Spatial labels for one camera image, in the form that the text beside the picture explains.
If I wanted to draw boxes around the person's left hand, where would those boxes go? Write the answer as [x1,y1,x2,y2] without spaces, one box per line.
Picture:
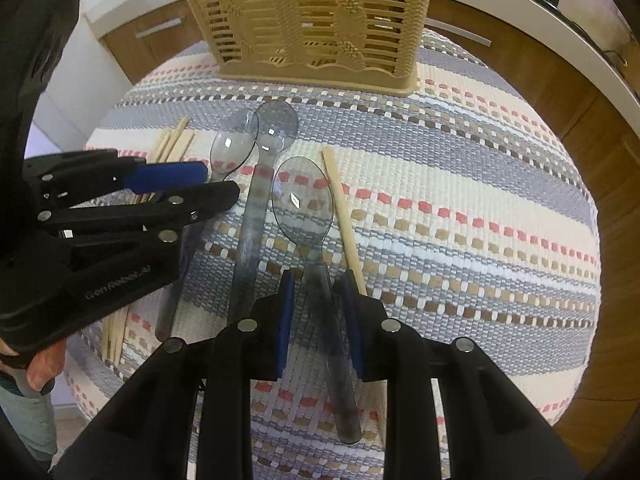
[0,332,69,396]

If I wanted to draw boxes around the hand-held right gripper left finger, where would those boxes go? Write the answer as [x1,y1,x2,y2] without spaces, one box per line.
[52,269,296,480]

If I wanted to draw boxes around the silver drawer handle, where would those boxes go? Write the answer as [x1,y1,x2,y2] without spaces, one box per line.
[135,17,181,39]
[425,19,493,47]

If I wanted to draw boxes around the black gas cooktop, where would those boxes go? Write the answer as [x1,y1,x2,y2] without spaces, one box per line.
[440,0,633,68]

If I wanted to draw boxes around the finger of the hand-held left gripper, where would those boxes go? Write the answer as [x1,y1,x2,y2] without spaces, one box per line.
[22,150,209,196]
[37,180,242,257]

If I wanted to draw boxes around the person's grey pants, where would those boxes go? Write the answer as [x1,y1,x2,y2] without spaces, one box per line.
[0,375,58,467]

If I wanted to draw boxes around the beige plastic utensil basket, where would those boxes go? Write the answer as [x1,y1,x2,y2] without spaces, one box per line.
[169,0,436,97]

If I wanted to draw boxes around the clear grey plastic spoon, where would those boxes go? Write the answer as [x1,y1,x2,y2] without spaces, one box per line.
[154,107,262,343]
[270,156,363,445]
[226,100,301,328]

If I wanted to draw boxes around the striped woven mat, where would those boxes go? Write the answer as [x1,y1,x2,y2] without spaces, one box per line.
[62,27,603,480]

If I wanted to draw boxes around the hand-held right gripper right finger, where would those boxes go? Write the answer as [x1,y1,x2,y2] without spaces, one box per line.
[332,270,586,480]

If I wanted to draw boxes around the wooden chopstick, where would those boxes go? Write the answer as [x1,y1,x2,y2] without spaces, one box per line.
[321,147,368,297]
[107,116,191,361]
[102,127,182,358]
[114,131,195,363]
[149,132,170,163]

